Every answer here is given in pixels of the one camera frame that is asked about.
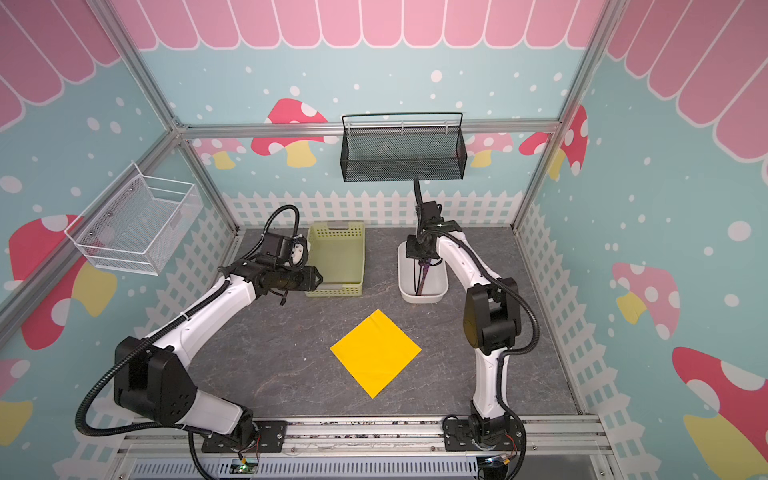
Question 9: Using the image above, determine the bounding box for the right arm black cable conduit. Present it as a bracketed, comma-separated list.
[412, 178, 541, 480]

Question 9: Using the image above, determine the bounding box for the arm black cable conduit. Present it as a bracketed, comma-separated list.
[74, 204, 301, 480]
[412, 178, 541, 480]

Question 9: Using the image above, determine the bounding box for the yellow paper napkin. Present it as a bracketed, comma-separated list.
[330, 310, 421, 399]

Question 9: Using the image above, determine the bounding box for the purple spoon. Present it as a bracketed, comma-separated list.
[415, 260, 430, 296]

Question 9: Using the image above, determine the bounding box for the green perforated plastic basket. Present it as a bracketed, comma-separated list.
[305, 221, 366, 298]

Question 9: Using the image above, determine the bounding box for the black mesh wall basket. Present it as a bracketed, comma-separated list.
[340, 112, 468, 182]

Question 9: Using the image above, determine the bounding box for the white plastic tub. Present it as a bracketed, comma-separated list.
[397, 242, 449, 304]

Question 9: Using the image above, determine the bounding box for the white wire wall basket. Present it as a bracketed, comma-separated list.
[65, 164, 203, 276]

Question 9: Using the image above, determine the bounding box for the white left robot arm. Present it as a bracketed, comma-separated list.
[113, 260, 323, 449]

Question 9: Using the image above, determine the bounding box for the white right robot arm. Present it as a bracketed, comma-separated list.
[405, 232, 522, 445]

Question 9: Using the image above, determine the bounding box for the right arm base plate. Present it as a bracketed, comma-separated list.
[441, 415, 526, 452]

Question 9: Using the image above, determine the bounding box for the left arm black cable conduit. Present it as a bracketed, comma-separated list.
[74, 204, 301, 480]

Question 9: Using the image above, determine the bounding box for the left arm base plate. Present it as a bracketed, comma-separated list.
[202, 420, 288, 454]

